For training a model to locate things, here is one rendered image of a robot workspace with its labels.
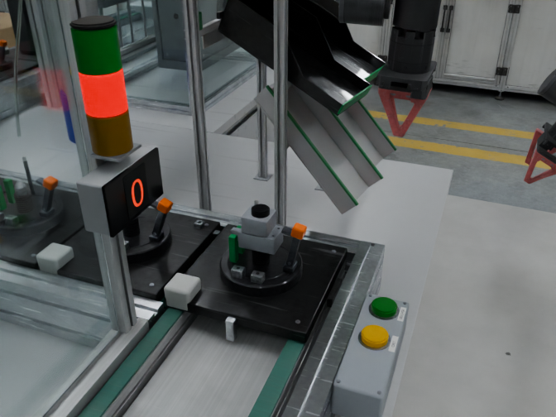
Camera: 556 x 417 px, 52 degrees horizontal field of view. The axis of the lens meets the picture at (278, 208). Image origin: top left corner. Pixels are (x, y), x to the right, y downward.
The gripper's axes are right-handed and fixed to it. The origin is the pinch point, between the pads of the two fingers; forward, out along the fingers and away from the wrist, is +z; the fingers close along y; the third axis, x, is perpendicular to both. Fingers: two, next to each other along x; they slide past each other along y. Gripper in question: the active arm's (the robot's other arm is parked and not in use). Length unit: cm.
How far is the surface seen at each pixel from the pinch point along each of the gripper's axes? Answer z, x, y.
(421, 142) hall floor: 121, -22, -288
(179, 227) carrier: 27.8, -39.0, -2.4
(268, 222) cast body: 16.3, -17.3, 6.5
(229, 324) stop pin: 28.5, -18.8, 17.9
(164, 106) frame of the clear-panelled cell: 37, -89, -81
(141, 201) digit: 6.3, -28.6, 23.2
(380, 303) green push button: 26.6, 1.8, 6.1
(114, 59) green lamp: -12.6, -29.4, 24.6
